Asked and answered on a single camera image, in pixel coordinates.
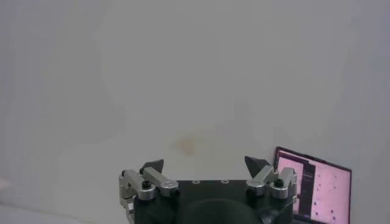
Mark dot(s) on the grey laptop with camera views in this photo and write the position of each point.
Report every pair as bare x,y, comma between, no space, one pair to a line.
326,188

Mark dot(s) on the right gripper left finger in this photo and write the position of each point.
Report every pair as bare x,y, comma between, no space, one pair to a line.
158,179

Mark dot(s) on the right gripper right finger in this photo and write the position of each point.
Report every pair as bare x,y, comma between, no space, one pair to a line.
263,179

